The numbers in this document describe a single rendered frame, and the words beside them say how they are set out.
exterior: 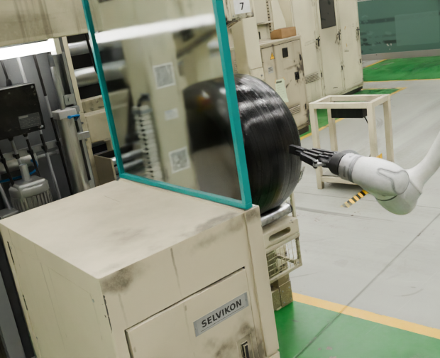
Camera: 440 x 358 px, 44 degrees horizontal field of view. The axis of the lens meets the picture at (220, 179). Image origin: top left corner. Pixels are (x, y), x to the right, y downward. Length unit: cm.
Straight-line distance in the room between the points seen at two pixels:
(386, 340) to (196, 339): 191
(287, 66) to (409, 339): 463
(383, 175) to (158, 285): 85
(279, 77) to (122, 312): 596
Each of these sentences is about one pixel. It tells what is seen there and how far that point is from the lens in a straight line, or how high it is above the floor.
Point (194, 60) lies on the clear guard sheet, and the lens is 120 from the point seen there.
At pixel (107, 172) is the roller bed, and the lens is 227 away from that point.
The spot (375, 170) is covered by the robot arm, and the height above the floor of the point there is 116.
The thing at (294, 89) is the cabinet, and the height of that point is 61.
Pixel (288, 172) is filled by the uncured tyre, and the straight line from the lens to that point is 200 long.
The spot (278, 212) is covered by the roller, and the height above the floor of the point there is 91.
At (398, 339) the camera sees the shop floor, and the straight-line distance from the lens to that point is 300.
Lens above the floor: 168
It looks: 17 degrees down
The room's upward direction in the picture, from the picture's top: 9 degrees counter-clockwise
